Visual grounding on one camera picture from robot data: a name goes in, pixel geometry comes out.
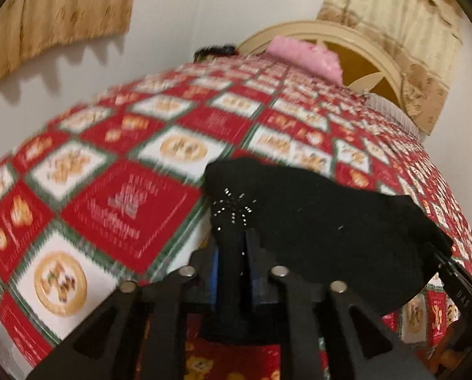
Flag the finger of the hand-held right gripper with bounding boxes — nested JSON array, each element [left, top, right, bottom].
[[427, 241, 457, 277]]

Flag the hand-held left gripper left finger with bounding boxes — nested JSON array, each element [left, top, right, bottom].
[[26, 244, 222, 380]]

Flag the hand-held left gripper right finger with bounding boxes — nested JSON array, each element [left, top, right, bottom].
[[245, 230, 435, 380]]

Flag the black pants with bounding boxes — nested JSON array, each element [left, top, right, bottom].
[[202, 157, 455, 341]]

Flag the red checkered printed blanket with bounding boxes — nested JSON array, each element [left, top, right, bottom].
[[0, 53, 472, 380]]

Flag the grey white pillow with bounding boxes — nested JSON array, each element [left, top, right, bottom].
[[365, 93, 421, 137]]

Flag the black fuzzy object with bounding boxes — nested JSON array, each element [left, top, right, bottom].
[[193, 44, 239, 62]]

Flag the pink pillow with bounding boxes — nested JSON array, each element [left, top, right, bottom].
[[267, 35, 344, 86]]

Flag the beige ruffled curtain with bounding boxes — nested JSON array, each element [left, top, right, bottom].
[[317, 0, 469, 136]]

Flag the cream arched headboard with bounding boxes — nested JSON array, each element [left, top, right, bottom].
[[236, 21, 410, 112]]

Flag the wide beige patterned curtain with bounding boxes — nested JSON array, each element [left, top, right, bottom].
[[0, 0, 140, 88]]

